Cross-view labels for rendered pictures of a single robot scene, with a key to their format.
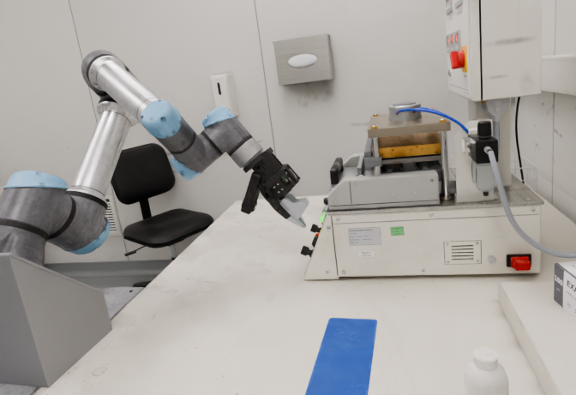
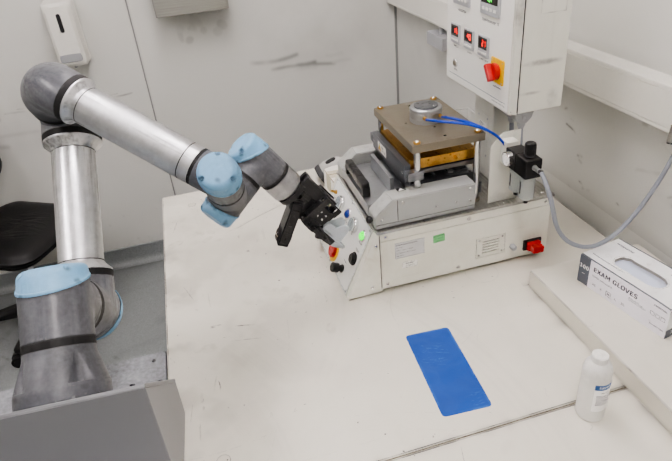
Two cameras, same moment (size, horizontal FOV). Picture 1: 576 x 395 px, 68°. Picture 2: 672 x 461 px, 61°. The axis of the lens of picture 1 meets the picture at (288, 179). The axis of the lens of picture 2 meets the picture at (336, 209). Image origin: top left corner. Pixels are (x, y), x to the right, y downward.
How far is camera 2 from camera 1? 0.63 m
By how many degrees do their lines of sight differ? 30
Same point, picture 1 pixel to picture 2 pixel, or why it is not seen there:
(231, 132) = (271, 165)
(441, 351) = (515, 344)
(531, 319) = (572, 301)
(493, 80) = (527, 96)
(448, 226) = (481, 226)
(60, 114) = not seen: outside the picture
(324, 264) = (370, 281)
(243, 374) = (374, 415)
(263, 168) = (303, 197)
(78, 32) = not seen: outside the picture
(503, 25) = (539, 47)
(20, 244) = (91, 362)
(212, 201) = not seen: hidden behind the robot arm
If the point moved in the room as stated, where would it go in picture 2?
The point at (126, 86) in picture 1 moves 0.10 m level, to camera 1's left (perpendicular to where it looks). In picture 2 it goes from (142, 129) to (85, 143)
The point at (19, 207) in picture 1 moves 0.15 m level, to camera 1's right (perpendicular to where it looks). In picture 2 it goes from (67, 318) to (158, 285)
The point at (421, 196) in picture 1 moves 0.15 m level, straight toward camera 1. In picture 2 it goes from (460, 203) to (487, 236)
